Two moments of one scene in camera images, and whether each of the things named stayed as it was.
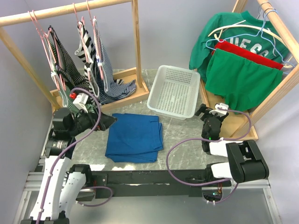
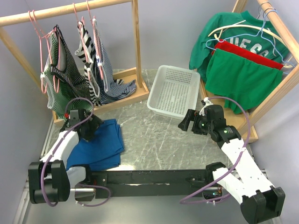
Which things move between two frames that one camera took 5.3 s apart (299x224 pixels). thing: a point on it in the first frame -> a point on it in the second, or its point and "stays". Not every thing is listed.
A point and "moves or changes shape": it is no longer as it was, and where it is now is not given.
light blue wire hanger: [261, 30] stays
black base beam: [160, 183] stays
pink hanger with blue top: [96, 41] stays
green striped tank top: [67, 74] moves or changes shape
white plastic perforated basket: [174, 92] stays
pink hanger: [58, 78] -> [41, 35]
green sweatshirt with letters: [242, 28] stays
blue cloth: [134, 138] -> [103, 151]
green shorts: [246, 84] stays
